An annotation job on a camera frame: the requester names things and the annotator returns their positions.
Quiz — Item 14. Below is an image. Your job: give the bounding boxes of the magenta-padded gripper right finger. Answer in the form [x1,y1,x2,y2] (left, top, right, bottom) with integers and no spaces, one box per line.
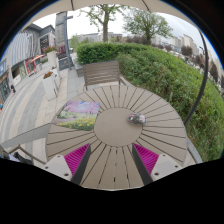
[131,143,184,186]

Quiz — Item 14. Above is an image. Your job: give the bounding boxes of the white planter with pink flowers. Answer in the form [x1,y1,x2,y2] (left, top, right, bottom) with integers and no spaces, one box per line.
[44,46,59,69]

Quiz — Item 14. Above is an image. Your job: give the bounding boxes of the white planter with orange flowers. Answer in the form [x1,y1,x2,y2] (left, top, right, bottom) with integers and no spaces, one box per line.
[49,65,62,89]
[41,70,58,101]

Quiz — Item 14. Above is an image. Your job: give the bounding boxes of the brown slatted chair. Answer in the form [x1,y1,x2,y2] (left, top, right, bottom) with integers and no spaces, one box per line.
[82,60,128,92]

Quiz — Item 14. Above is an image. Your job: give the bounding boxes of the round leafy tree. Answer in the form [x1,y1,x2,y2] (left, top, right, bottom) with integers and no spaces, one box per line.
[123,8,174,46]

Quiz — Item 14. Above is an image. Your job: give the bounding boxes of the tree with thick bare trunk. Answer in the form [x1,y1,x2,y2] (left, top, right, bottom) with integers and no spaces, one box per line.
[79,3,126,43]

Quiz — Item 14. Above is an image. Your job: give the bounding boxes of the tall grey sign pillar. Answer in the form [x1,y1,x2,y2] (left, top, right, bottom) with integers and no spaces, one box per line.
[54,11,74,71]

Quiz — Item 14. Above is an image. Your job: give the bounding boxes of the dark curved umbrella pole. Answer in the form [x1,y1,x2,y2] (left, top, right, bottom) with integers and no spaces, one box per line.
[183,29,209,126]

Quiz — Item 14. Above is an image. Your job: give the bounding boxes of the distant apartment buildings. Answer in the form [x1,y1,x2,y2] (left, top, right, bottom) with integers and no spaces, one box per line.
[76,32,224,88]

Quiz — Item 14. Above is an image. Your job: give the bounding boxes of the grey shopfront building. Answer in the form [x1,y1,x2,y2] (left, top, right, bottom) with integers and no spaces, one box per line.
[0,23,56,104]

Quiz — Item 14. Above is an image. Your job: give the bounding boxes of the flower landscape print mouse pad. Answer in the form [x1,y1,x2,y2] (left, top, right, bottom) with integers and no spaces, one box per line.
[53,100,102,132]

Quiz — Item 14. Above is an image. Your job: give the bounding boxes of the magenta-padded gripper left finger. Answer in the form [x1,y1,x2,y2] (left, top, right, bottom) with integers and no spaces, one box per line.
[41,143,92,186]

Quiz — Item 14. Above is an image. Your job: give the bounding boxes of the green hedge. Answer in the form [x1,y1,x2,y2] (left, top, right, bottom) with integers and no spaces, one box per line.
[75,42,224,163]

